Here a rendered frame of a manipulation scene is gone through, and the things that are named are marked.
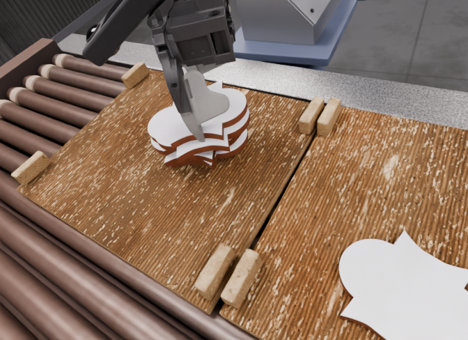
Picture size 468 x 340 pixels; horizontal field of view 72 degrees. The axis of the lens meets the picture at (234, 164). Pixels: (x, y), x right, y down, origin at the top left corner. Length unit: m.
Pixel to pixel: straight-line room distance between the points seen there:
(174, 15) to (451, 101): 0.43
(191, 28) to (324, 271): 0.29
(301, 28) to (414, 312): 0.61
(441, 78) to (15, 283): 2.10
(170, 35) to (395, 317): 0.35
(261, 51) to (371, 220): 0.53
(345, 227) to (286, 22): 0.53
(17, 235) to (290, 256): 0.42
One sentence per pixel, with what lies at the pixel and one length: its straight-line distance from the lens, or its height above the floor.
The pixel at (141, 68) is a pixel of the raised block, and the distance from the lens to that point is 0.72.
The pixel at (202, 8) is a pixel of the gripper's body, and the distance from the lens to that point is 0.36.
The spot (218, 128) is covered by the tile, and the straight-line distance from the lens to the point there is 0.42.
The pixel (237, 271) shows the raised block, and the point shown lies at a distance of 0.36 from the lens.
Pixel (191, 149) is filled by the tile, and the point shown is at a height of 1.00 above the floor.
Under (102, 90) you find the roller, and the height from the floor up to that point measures 0.91.
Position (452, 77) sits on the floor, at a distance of 2.21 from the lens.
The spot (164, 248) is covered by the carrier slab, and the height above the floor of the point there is 0.94.
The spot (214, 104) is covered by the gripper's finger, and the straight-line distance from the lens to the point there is 0.39.
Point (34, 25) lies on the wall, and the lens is 3.77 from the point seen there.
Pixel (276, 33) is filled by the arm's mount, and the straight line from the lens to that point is 0.83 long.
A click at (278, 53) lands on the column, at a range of 0.80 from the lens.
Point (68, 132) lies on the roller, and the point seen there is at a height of 0.92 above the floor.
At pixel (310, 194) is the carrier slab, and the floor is 0.94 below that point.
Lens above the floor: 1.29
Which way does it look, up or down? 48 degrees down
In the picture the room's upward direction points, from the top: 19 degrees counter-clockwise
